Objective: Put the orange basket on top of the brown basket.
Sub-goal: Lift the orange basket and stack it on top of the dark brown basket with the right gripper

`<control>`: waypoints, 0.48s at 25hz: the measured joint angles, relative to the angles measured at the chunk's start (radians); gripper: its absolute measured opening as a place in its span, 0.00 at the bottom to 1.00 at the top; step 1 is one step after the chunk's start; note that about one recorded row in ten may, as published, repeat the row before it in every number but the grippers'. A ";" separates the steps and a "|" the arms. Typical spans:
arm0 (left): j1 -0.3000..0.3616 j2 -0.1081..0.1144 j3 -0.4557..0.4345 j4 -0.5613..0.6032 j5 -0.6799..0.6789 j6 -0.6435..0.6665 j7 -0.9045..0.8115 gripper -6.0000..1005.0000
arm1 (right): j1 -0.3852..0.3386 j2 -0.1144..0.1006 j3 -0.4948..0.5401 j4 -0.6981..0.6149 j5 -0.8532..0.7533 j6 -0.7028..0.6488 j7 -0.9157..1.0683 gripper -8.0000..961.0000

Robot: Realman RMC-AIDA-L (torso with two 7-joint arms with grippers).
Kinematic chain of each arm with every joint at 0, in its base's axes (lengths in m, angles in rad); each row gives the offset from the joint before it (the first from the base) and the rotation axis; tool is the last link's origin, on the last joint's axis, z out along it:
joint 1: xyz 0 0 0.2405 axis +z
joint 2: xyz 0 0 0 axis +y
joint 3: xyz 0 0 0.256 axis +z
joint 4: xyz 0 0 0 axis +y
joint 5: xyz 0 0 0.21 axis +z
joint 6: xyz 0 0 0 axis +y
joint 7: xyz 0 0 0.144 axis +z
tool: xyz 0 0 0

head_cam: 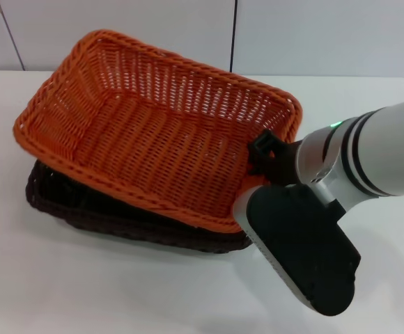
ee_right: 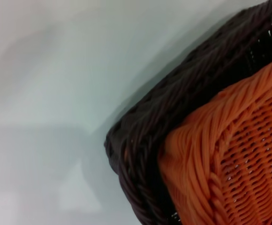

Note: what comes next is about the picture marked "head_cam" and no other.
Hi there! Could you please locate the orange wicker basket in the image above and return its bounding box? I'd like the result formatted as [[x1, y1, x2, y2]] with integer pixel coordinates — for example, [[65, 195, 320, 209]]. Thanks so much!
[[12, 29, 302, 234]]

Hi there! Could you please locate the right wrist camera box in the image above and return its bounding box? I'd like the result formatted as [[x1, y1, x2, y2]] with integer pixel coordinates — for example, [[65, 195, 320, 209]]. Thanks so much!
[[231, 182, 362, 308]]

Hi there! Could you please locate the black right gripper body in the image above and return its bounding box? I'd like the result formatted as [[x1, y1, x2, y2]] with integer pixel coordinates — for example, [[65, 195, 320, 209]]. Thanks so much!
[[266, 138, 307, 187]]

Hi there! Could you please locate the dark brown wicker basket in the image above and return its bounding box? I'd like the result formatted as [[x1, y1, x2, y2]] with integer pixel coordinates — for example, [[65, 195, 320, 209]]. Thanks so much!
[[24, 159, 254, 255]]

